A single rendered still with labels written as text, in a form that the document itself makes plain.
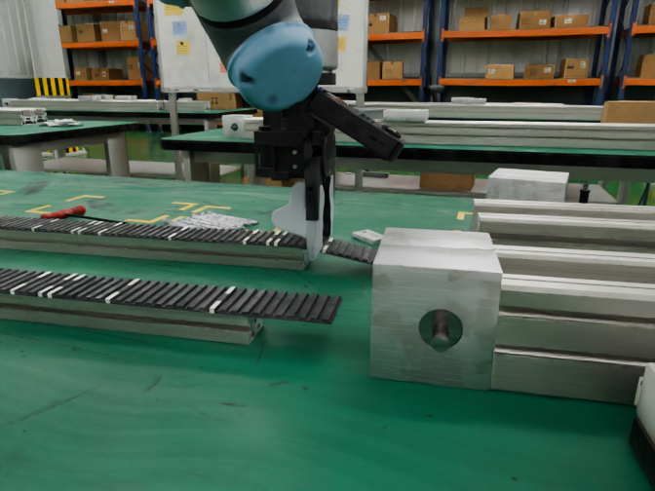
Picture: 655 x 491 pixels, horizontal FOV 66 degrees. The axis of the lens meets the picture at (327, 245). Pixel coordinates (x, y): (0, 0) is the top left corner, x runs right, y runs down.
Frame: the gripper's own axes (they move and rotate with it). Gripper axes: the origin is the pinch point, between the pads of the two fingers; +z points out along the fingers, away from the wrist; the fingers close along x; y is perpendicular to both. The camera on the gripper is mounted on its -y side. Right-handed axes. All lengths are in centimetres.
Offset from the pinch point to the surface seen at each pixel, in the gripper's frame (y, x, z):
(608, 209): -32.4, -2.4, -5.3
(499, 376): -18.4, 24.0, 1.7
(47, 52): 519, -594, -64
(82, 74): 780, -1015, -44
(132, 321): 13.3, 20.9, 2.0
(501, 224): -20.1, 5.0, -4.9
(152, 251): 22.3, 1.9, 2.0
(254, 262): 8.3, 1.9, 2.4
